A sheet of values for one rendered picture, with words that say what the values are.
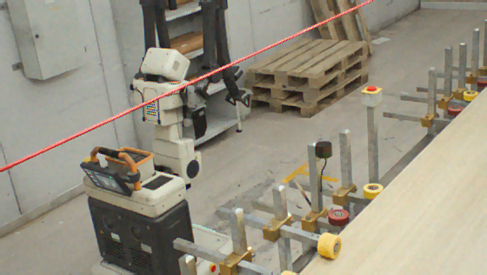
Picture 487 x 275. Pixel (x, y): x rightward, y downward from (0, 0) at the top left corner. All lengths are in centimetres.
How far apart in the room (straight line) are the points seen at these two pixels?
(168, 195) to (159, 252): 29
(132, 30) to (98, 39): 28
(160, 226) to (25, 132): 188
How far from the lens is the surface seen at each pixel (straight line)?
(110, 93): 496
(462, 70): 387
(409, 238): 221
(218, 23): 309
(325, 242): 206
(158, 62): 308
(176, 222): 301
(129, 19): 481
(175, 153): 319
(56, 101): 465
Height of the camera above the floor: 210
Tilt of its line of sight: 22 degrees down
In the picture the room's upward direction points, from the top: 7 degrees counter-clockwise
